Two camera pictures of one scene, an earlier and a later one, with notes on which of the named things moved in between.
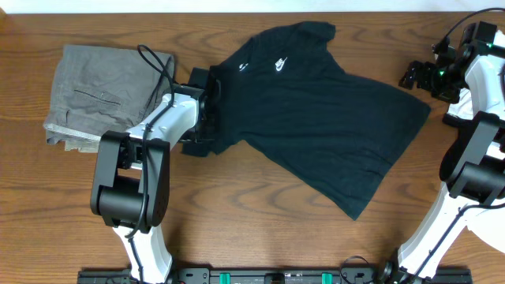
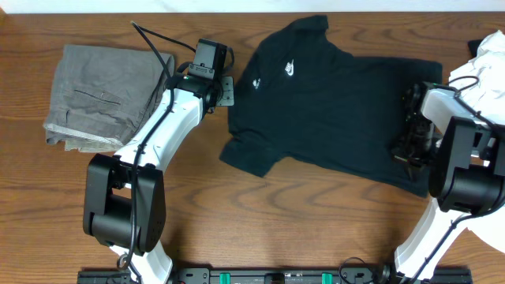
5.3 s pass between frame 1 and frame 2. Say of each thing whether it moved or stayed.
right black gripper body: moved
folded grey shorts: stayed
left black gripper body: moved
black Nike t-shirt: moved
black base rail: stayed
